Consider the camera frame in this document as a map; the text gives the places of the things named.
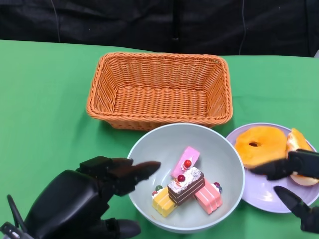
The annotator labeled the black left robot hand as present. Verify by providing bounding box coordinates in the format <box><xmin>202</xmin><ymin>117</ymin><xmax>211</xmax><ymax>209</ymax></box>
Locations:
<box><xmin>23</xmin><ymin>155</ymin><xmax>162</xmax><ymax>239</ymax></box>

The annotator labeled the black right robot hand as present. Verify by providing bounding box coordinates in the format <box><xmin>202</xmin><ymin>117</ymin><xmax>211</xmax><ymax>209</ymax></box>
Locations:
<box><xmin>249</xmin><ymin>148</ymin><xmax>319</xmax><ymax>234</ymax></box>

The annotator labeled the orange white croissant bread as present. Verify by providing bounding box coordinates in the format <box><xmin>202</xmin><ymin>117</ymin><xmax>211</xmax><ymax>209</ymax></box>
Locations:
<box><xmin>285</xmin><ymin>128</ymin><xmax>319</xmax><ymax>187</ymax></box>

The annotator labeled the orange ring doughnut bread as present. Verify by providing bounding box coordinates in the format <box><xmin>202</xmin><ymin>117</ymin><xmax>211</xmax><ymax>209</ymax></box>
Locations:
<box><xmin>234</xmin><ymin>126</ymin><xmax>288</xmax><ymax>170</ymax></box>

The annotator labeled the yellow cake slice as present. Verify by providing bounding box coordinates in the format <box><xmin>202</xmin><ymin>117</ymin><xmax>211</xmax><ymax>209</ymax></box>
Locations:
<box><xmin>151</xmin><ymin>185</ymin><xmax>177</xmax><ymax>219</ymax></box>

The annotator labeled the salmon pink cake slice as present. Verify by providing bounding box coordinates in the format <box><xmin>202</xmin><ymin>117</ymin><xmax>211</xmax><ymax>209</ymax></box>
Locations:
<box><xmin>193</xmin><ymin>178</ymin><xmax>224</xmax><ymax>215</ymax></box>

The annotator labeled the pale green bowl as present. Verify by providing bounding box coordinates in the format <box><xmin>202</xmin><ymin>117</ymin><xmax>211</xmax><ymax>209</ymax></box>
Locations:
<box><xmin>126</xmin><ymin>123</ymin><xmax>246</xmax><ymax>234</ymax></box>

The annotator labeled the magenta pink cake slice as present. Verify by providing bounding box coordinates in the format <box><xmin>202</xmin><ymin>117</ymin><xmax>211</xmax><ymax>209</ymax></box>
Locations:
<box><xmin>170</xmin><ymin>146</ymin><xmax>201</xmax><ymax>179</ymax></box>

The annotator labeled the chocolate cake slice with cherry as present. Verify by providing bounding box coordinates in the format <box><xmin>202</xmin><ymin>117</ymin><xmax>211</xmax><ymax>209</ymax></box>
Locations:
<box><xmin>167</xmin><ymin>166</ymin><xmax>205</xmax><ymax>207</ymax></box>

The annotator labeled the lavender round plate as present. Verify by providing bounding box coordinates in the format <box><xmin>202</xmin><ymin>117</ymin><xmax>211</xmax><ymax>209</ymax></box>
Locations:
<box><xmin>225</xmin><ymin>122</ymin><xmax>319</xmax><ymax>214</ymax></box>

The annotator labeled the orange wicker basket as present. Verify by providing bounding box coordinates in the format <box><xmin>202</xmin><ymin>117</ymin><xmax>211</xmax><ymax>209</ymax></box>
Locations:
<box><xmin>86</xmin><ymin>51</ymin><xmax>234</xmax><ymax>131</ymax></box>

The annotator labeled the green tablecloth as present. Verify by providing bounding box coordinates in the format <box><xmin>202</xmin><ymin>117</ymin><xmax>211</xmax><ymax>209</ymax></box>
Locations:
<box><xmin>0</xmin><ymin>39</ymin><xmax>319</xmax><ymax>239</ymax></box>

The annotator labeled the black backdrop curtain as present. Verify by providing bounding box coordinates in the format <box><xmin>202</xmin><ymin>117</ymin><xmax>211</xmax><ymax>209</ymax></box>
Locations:
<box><xmin>0</xmin><ymin>0</ymin><xmax>319</xmax><ymax>58</ymax></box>

